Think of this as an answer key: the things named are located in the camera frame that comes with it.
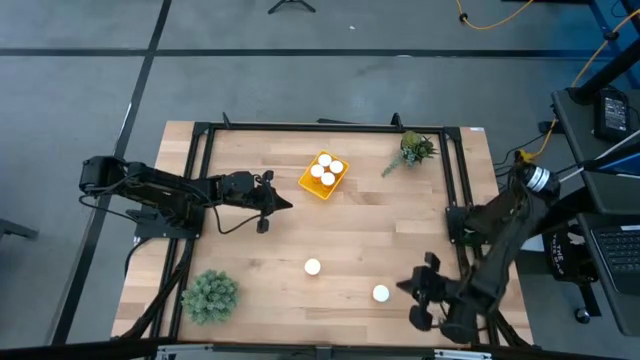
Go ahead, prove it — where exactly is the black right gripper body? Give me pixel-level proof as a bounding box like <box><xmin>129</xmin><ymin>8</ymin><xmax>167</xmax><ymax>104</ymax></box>
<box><xmin>418</xmin><ymin>272</ymin><xmax>459</xmax><ymax>307</ymax></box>

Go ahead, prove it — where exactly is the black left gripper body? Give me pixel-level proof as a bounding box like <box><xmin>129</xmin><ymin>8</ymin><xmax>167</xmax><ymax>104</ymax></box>
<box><xmin>220</xmin><ymin>171</ymin><xmax>274</xmax><ymax>212</ymax></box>

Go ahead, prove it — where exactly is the yellow plastic basket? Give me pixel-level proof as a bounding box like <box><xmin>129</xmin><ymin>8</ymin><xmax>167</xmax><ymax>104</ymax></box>
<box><xmin>297</xmin><ymin>149</ymin><xmax>351</xmax><ymax>201</ymax></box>

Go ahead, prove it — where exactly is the black right gripper knob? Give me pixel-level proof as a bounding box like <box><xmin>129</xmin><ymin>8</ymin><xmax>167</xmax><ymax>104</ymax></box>
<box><xmin>408</xmin><ymin>304</ymin><xmax>434</xmax><ymax>332</ymax></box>

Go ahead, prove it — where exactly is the round bushy green plant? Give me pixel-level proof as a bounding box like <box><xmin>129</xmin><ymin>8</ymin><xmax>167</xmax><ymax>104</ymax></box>
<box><xmin>180</xmin><ymin>269</ymin><xmax>240</xmax><ymax>326</ymax></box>

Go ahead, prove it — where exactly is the black bag with white print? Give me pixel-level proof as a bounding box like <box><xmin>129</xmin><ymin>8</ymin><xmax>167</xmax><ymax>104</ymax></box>
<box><xmin>542</xmin><ymin>230</ymin><xmax>586</xmax><ymax>284</ymax></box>

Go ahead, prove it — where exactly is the potted succulent with trailing strand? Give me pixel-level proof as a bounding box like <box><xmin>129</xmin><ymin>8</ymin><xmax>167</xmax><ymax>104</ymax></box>
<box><xmin>380</xmin><ymin>129</ymin><xmax>440</xmax><ymax>179</ymax></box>

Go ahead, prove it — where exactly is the black chair leg with caster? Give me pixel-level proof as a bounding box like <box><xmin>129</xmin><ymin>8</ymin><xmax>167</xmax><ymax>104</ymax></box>
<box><xmin>574</xmin><ymin>282</ymin><xmax>604</xmax><ymax>325</ymax></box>

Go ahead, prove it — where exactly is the open laptop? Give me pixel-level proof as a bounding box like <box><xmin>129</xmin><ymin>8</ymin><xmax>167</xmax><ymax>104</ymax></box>
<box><xmin>582</xmin><ymin>144</ymin><xmax>640</xmax><ymax>296</ymax></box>

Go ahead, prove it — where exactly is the dark grey side desk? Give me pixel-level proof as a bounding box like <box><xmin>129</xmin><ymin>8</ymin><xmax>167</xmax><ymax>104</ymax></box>
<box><xmin>551</xmin><ymin>87</ymin><xmax>640</xmax><ymax>337</ymax></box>

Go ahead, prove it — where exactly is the grey stand leg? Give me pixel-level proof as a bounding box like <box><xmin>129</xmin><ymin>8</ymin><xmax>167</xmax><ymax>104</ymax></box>
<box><xmin>0</xmin><ymin>218</ymin><xmax>40</xmax><ymax>241</ymax></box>

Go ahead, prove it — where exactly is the black aluminium crossbeam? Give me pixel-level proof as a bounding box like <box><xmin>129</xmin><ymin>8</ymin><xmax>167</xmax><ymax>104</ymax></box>
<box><xmin>0</xmin><ymin>337</ymin><xmax>640</xmax><ymax>360</ymax></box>

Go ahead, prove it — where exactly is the black power adapter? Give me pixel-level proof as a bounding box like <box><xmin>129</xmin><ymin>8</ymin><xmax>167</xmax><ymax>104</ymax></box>
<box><xmin>593</xmin><ymin>88</ymin><xmax>631</xmax><ymax>142</ymax></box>

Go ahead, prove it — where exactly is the black left camera cable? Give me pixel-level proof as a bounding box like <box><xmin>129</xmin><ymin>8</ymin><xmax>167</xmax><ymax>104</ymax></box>
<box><xmin>212</xmin><ymin>203</ymin><xmax>263</xmax><ymax>236</ymax></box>

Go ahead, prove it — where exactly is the black aluminium table frame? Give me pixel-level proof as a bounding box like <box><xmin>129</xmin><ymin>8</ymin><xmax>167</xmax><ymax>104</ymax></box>
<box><xmin>119</xmin><ymin>112</ymin><xmax>534</xmax><ymax>351</ymax></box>

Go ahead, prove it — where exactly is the yellow power cable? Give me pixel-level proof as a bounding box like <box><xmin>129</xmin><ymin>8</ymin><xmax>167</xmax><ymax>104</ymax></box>
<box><xmin>517</xmin><ymin>7</ymin><xmax>640</xmax><ymax>166</ymax></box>
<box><xmin>455</xmin><ymin>0</ymin><xmax>535</xmax><ymax>31</ymax></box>

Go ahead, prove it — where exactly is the white cable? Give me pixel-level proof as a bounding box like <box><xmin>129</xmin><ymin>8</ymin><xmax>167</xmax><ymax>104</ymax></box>
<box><xmin>559</xmin><ymin>130</ymin><xmax>640</xmax><ymax>182</ymax></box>

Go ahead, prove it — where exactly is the black diagonal post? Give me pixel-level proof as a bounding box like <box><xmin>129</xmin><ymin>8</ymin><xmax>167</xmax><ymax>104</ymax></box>
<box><xmin>567</xmin><ymin>37</ymin><xmax>640</xmax><ymax>105</ymax></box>

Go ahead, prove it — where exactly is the blue metal frame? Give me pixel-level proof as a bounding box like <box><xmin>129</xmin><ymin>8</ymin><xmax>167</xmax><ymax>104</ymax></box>
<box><xmin>587</xmin><ymin>0</ymin><xmax>640</xmax><ymax>89</ymax></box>

